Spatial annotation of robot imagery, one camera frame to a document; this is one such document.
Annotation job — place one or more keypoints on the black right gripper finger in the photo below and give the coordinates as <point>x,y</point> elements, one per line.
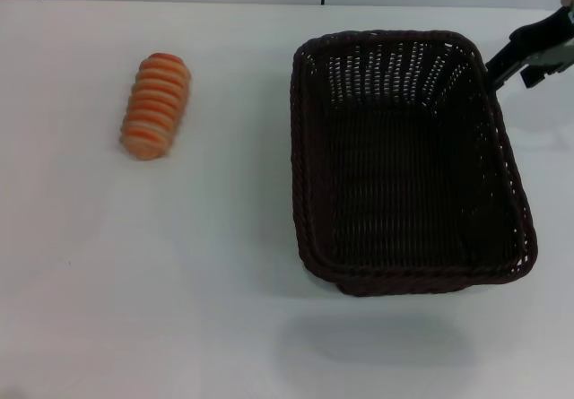
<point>533,75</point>
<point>515,49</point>

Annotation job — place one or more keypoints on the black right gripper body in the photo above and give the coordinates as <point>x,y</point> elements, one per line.
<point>560,56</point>

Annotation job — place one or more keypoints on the dark brown woven basket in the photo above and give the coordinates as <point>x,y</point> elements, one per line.
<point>403,184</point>

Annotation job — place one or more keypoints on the orange striped bread roll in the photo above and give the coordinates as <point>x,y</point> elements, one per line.
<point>154,105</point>

